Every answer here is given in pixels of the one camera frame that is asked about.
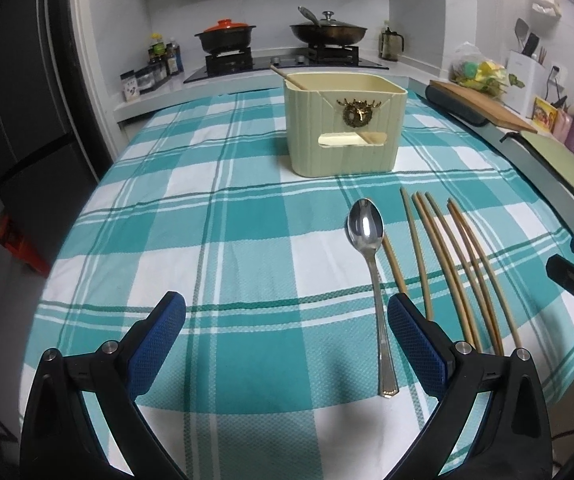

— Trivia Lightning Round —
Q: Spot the black pot with orange lid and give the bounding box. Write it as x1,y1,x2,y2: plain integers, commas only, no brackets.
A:
194,19,259,56

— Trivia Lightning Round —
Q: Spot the wooden chopstick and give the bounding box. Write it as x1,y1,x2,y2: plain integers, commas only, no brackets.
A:
269,64,375,147

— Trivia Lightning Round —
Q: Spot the green cutting board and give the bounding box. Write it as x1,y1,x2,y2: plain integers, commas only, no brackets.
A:
499,130,574,217

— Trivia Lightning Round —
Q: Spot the white label spice jar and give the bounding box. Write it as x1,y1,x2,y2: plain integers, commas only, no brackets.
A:
120,72,141,100

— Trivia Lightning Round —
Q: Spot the bunch of wooden chopsticks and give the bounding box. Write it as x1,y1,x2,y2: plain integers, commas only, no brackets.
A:
381,187,524,356

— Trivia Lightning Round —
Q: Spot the plastic bag with yellow contents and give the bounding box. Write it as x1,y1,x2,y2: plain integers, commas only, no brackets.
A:
448,42,525,98

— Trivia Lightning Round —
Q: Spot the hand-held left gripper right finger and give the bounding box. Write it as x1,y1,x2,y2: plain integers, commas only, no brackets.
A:
387,294,554,480

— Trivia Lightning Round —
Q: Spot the teal white checkered tablecloth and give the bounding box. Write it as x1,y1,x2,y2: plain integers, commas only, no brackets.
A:
22,87,574,480

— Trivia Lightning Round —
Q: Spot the colourful printed box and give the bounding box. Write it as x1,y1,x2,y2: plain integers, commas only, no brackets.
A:
532,96,561,134

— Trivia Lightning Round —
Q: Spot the white kitchen tool holder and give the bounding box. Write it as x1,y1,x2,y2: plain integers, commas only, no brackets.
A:
506,49,550,117

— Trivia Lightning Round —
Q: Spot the grey spatula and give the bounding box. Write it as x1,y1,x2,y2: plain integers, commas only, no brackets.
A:
514,17,530,56

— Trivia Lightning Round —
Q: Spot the silver metal spoon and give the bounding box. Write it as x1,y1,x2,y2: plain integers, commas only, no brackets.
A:
346,198,400,400

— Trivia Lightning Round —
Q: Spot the wooden cutting board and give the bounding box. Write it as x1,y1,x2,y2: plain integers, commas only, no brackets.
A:
429,79,538,134

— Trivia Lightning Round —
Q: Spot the red plastic object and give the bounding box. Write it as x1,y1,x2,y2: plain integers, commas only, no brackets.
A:
0,212,52,277

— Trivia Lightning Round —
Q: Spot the black gas stove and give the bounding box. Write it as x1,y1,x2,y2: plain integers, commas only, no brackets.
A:
183,45,391,85

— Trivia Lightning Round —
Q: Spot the glass french press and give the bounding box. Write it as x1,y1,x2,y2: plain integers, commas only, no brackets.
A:
379,20,406,61

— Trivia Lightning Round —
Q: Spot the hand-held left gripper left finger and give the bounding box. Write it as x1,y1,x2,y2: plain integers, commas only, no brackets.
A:
20,291,187,480

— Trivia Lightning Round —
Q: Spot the cream ribbed utensil holder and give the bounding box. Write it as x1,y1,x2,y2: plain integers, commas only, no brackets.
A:
282,72,409,178

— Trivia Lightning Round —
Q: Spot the black wok with glass lid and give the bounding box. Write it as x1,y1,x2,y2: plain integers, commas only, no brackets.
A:
289,6,369,47

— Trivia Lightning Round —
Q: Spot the dark sauce bottle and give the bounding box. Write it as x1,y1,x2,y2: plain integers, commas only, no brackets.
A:
147,32,166,78
165,37,183,76

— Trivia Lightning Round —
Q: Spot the dark refrigerator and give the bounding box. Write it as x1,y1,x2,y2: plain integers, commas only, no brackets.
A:
0,0,115,261

